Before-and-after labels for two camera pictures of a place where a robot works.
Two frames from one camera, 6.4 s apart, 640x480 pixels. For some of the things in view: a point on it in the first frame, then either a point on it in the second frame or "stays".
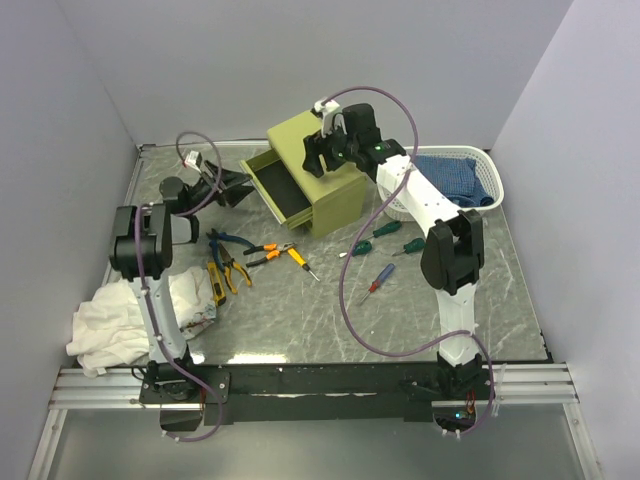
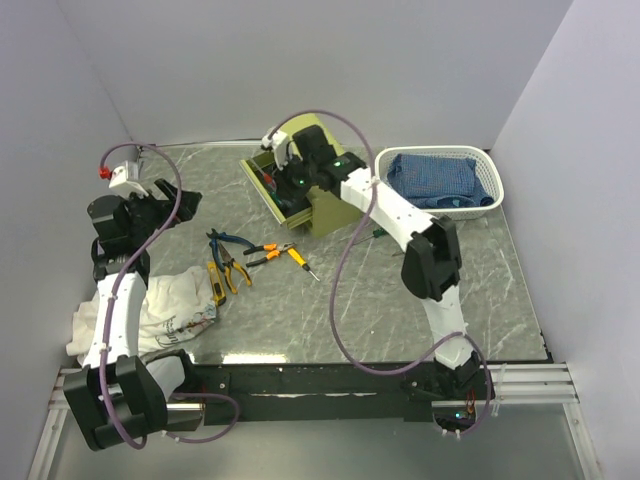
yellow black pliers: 229,263 stays
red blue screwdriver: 382,277 -> 267,178
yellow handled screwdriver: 301,261 stays
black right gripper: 313,149 -> 284,191
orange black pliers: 278,248 stays
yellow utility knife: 216,278 stays
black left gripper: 233,195 -> 165,208
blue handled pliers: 215,236 stays
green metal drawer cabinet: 332,204 stays
